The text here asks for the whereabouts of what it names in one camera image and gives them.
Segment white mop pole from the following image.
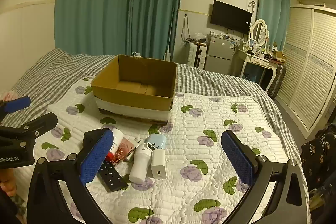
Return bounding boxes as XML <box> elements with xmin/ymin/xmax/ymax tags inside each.
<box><xmin>164</xmin><ymin>7</ymin><xmax>175</xmax><ymax>62</ymax></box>

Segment white charger adapter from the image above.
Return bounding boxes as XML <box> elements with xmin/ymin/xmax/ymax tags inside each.
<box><xmin>151</xmin><ymin>150</ymin><xmax>167</xmax><ymax>179</ymax></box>

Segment white oval mirror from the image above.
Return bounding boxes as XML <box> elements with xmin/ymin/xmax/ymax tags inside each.
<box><xmin>249</xmin><ymin>19</ymin><xmax>269</xmax><ymax>47</ymax></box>

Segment dark suitcase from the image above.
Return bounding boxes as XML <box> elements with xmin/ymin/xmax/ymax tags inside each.
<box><xmin>268</xmin><ymin>64</ymin><xmax>286</xmax><ymax>98</ymax></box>

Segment blue basket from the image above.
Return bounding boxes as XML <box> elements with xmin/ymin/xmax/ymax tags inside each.
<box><xmin>243</xmin><ymin>69</ymin><xmax>263</xmax><ymax>81</ymax></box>

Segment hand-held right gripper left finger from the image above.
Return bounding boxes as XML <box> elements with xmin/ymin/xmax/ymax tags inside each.
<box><xmin>26</xmin><ymin>128</ymin><xmax>114</xmax><ymax>224</ymax></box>

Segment light teal curtain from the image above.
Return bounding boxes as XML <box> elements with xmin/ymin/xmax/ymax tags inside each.
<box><xmin>256</xmin><ymin>0</ymin><xmax>291</xmax><ymax>51</ymax></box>

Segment floral quilted mat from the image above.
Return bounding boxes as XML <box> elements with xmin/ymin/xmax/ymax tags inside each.
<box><xmin>20</xmin><ymin>77</ymin><xmax>311</xmax><ymax>224</ymax></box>

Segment silver small fridge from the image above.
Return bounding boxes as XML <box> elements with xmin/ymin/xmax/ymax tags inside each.
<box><xmin>204</xmin><ymin>34</ymin><xmax>235</xmax><ymax>75</ymax></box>

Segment cream louvred wardrobe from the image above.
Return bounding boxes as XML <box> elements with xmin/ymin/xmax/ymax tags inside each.
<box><xmin>276</xmin><ymin>5</ymin><xmax>336</xmax><ymax>138</ymax></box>

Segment brown cardboard box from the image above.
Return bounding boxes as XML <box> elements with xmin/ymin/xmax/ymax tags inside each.
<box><xmin>91</xmin><ymin>55</ymin><xmax>177</xmax><ymax>126</ymax></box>

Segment person's left hand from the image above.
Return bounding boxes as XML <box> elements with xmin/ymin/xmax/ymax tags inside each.
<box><xmin>0</xmin><ymin>169</ymin><xmax>17</xmax><ymax>197</ymax></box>

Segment black remote control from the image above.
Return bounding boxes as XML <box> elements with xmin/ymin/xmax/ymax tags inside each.
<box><xmin>98</xmin><ymin>160</ymin><xmax>129</xmax><ymax>192</ymax></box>

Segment red patterned box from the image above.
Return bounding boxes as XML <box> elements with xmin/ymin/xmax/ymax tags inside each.
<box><xmin>110</xmin><ymin>138</ymin><xmax>142</xmax><ymax>165</ymax></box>

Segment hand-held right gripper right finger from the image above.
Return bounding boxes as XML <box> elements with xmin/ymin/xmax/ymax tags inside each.
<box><xmin>221</xmin><ymin>130</ymin><xmax>311</xmax><ymax>224</ymax></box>

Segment pink cloth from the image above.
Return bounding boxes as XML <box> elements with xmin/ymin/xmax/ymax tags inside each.
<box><xmin>0</xmin><ymin>91</ymin><xmax>17</xmax><ymax>102</ymax></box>

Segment white drawer unit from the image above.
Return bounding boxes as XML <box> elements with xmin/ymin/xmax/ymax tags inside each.
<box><xmin>188</xmin><ymin>42</ymin><xmax>208</xmax><ymax>69</ymax></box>

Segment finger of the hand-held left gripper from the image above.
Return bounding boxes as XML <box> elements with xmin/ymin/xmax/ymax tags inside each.
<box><xmin>0</xmin><ymin>96</ymin><xmax>31</xmax><ymax>119</ymax></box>
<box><xmin>0</xmin><ymin>112</ymin><xmax>58</xmax><ymax>141</ymax></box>

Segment light blue earbuds case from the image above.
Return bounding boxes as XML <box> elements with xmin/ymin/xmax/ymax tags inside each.
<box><xmin>147</xmin><ymin>134</ymin><xmax>167</xmax><ymax>150</ymax></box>

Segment white dressing table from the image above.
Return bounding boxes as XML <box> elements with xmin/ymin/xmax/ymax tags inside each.
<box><xmin>232</xmin><ymin>47</ymin><xmax>279</xmax><ymax>93</ymax></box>

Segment white plastic bottle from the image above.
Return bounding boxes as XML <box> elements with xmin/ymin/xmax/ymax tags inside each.
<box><xmin>129</xmin><ymin>142</ymin><xmax>154</xmax><ymax>182</ymax></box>

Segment hanging wall cables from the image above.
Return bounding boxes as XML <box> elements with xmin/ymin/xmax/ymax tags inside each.
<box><xmin>182</xmin><ymin>13</ymin><xmax>193</xmax><ymax>46</ymax></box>

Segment white tube with red cap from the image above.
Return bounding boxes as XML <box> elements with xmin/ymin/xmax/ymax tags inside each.
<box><xmin>106</xmin><ymin>128</ymin><xmax>124</xmax><ymax>161</ymax></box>

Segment dark floral clothing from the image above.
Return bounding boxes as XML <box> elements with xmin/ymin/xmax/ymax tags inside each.
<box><xmin>301</xmin><ymin>123</ymin><xmax>336</xmax><ymax>214</ymax></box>

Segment black wall television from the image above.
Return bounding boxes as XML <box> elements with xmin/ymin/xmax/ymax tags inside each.
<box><xmin>210</xmin><ymin>0</ymin><xmax>252</xmax><ymax>33</ymax></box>

